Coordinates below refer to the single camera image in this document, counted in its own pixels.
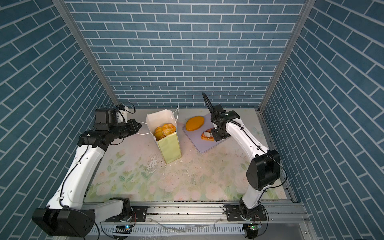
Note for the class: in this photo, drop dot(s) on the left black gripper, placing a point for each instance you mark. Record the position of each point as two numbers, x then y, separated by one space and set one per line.
133 129

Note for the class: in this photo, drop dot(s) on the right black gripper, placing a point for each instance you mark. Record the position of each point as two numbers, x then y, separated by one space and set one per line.
216 137

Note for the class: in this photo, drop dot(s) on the glazed brown pastry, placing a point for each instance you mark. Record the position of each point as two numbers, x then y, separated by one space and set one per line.
207 135

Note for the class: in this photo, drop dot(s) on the round orange bread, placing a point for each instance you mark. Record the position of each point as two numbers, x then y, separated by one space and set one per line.
195 123

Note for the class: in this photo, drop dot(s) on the striped oval bread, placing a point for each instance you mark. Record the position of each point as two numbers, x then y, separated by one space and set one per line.
158 134

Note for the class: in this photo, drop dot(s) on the small round knotted bun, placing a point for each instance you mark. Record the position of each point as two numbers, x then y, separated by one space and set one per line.
168 129

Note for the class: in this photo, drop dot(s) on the paper gift bag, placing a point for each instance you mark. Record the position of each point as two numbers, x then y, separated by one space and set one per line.
169 146

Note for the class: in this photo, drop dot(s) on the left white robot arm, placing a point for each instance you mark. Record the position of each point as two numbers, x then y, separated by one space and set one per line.
64 215

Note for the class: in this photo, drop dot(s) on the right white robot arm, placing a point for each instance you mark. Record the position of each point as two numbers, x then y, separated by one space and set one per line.
263 170

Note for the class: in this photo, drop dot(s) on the lavender tray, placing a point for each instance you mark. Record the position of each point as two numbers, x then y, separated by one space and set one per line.
195 136

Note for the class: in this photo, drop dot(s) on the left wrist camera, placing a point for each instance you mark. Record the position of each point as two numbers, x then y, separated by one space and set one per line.
123 112

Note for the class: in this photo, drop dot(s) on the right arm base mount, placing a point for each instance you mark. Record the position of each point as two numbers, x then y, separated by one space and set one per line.
236 213

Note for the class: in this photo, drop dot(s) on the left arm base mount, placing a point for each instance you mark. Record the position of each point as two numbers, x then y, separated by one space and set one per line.
128 212

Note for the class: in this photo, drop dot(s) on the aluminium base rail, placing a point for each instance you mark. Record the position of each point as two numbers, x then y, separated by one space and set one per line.
208 212

